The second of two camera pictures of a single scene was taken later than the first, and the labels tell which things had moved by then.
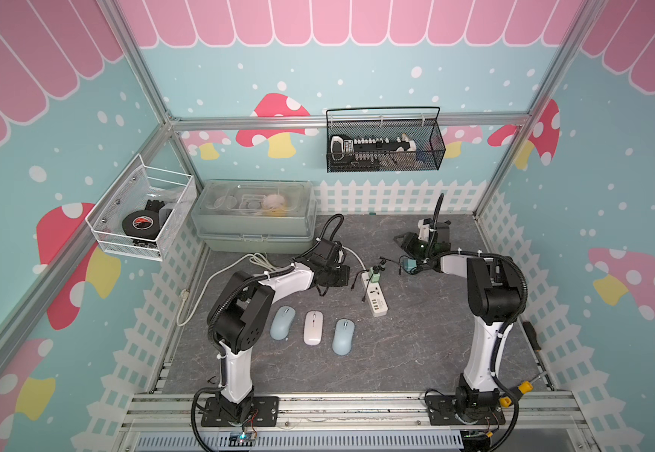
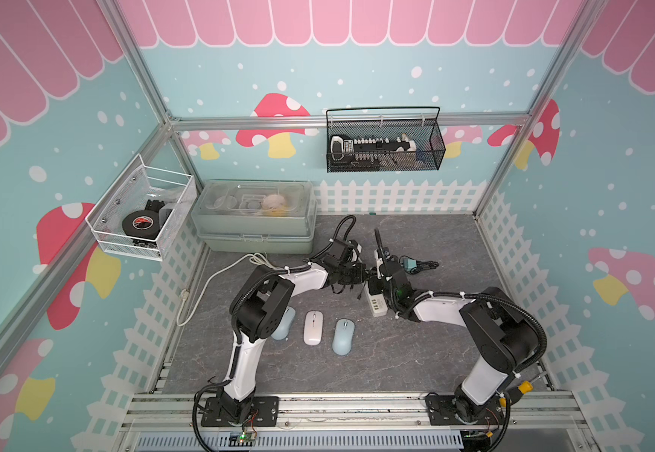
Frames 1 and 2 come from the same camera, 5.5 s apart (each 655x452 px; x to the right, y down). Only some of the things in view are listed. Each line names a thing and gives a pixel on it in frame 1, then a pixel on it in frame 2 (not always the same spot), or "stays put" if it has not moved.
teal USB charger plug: (409, 264) stays put
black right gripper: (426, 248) -> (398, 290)
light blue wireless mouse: (281, 323) stays put
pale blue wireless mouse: (343, 339) stays put
